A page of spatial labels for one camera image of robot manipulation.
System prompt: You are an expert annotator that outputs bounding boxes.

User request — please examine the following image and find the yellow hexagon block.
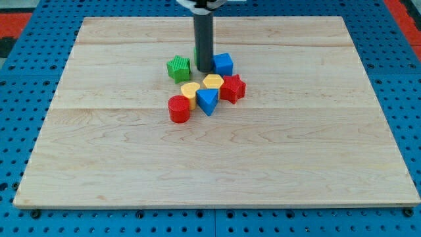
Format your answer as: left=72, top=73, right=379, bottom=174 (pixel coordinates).
left=202, top=74, right=224, bottom=90

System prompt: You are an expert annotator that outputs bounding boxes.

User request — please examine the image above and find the yellow heart block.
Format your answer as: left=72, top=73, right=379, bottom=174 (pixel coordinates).
left=180, top=82, right=201, bottom=110

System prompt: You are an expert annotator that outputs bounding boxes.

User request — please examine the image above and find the blue cube block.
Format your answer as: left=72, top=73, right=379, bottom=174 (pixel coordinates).
left=213, top=53, right=234, bottom=76

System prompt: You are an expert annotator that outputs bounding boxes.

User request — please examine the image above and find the red cylinder block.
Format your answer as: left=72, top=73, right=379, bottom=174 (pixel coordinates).
left=167, top=95, right=190, bottom=123

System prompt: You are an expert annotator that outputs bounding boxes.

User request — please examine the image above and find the green circle block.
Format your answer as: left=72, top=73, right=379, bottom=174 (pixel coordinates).
left=193, top=47, right=197, bottom=66

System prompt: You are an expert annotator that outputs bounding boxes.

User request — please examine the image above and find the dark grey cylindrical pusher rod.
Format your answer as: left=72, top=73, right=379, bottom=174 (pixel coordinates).
left=193, top=13, right=213, bottom=72

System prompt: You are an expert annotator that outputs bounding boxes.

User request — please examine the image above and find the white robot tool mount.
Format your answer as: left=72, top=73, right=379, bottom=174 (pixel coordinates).
left=176, top=0, right=227, bottom=15

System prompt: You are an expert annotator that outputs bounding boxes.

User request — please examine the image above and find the red star block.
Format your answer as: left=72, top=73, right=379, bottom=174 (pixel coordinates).
left=220, top=74, right=247, bottom=104

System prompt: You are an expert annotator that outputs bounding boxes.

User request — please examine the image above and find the blue triangle block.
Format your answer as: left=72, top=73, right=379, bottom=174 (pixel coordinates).
left=196, top=89, right=218, bottom=116

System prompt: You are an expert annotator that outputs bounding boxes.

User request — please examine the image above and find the light wooden board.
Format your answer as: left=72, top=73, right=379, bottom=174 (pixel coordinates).
left=13, top=16, right=420, bottom=209

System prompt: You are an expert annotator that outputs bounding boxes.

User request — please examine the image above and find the green star block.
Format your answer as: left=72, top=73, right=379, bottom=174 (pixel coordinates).
left=166, top=55, right=191, bottom=84

